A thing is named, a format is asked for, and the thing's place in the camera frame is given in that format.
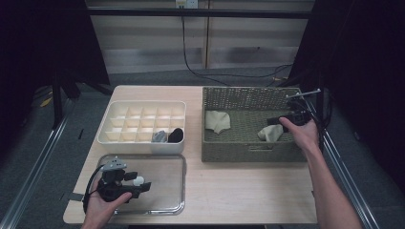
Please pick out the person's right hand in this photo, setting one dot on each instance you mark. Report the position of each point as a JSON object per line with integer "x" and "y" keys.
{"x": 304, "y": 135}

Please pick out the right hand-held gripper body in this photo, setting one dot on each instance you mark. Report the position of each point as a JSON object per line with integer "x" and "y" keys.
{"x": 299, "y": 113}

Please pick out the green woven basket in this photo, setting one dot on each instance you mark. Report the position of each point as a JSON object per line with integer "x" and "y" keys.
{"x": 229, "y": 152}

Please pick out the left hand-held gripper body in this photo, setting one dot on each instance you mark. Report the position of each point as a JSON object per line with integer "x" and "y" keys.
{"x": 111, "y": 189}

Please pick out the cream divided storage box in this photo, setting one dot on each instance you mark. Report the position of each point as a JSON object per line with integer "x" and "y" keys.
{"x": 140, "y": 148}

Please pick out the white wall socket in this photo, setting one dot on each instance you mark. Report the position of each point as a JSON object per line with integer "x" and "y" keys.
{"x": 187, "y": 3}

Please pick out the black horizontal bar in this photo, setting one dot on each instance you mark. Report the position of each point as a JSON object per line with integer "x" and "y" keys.
{"x": 143, "y": 12}

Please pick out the black metal stand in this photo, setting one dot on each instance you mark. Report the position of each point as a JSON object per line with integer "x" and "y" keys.
{"x": 320, "y": 82}

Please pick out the light wooden shelf unit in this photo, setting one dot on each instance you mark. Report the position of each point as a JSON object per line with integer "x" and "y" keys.
{"x": 143, "y": 38}

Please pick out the clear lid with white knob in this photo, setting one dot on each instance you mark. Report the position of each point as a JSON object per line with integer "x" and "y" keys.
{"x": 165, "y": 184}

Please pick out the aluminium floor rail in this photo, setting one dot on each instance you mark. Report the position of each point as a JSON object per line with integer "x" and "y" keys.
{"x": 51, "y": 140}
{"x": 363, "y": 203}

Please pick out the small yellow object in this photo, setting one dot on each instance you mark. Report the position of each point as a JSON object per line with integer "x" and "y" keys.
{"x": 46, "y": 102}

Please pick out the person's left hand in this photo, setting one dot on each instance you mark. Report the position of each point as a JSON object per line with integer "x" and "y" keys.
{"x": 102, "y": 211}

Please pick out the black sock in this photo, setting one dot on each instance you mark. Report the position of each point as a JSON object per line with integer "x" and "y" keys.
{"x": 173, "y": 139}
{"x": 176, "y": 133}

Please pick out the beige sock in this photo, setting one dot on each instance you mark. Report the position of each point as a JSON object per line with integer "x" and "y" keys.
{"x": 270, "y": 133}
{"x": 218, "y": 120}

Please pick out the black curtain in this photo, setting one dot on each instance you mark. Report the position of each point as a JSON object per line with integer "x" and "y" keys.
{"x": 25, "y": 47}
{"x": 366, "y": 47}

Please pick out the grey tape strip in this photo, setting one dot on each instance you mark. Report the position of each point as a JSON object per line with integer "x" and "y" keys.
{"x": 75, "y": 196}

